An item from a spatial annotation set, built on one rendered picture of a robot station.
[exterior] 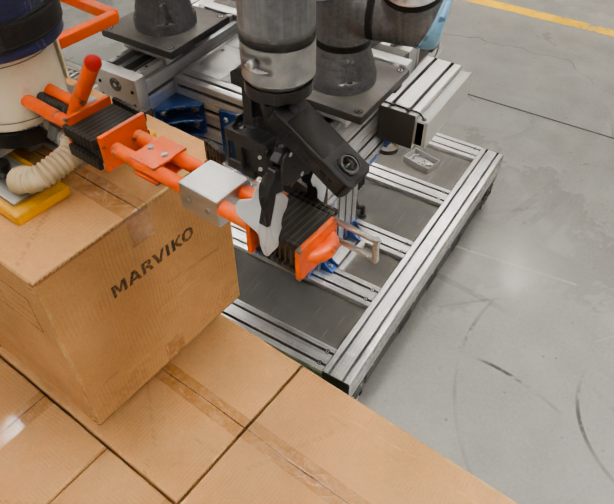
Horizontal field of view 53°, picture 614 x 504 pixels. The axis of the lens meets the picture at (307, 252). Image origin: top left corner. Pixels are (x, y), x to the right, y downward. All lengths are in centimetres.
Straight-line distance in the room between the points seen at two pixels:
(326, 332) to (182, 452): 72
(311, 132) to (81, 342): 59
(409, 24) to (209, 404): 87
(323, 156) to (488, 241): 196
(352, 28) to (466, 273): 136
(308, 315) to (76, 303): 104
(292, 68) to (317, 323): 138
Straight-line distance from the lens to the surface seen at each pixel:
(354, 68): 131
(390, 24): 124
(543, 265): 254
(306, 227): 73
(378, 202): 233
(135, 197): 105
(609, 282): 257
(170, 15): 158
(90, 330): 109
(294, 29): 60
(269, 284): 203
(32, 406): 150
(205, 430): 137
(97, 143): 92
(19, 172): 103
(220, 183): 81
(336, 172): 64
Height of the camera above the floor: 173
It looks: 46 degrees down
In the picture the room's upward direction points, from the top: straight up
